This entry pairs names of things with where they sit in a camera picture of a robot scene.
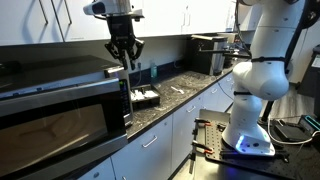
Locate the black orange clamp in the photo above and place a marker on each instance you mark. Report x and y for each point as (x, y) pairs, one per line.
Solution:
(201, 121)
(201, 146)

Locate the white plastic utensil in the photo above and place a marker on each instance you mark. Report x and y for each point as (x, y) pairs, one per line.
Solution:
(176, 89)

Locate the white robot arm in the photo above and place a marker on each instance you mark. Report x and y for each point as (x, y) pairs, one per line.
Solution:
(260, 76)

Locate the white upper cabinet run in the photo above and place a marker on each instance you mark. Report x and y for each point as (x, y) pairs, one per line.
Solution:
(83, 26)

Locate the black stand pole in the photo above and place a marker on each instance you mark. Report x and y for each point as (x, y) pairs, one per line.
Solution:
(268, 111)

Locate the round silver cabinet knob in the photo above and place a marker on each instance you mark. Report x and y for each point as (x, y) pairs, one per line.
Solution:
(96, 174)

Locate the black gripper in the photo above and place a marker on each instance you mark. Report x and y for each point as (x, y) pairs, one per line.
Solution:
(121, 30)

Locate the flat black box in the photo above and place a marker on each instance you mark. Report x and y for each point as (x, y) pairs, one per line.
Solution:
(291, 132)

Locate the teal edged black box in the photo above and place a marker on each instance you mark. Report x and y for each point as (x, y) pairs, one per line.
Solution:
(311, 122)

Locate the black plastic tray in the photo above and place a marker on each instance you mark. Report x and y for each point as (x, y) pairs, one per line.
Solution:
(146, 101)

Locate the black silver coffee machine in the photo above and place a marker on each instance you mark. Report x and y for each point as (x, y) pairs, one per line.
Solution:
(203, 60)

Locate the teal soap bottle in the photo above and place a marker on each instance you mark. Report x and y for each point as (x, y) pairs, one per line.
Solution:
(153, 71)

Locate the tall black cabinet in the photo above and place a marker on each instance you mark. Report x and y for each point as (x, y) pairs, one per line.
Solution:
(308, 86)

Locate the white packets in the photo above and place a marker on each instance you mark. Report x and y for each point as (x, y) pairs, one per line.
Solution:
(145, 95)

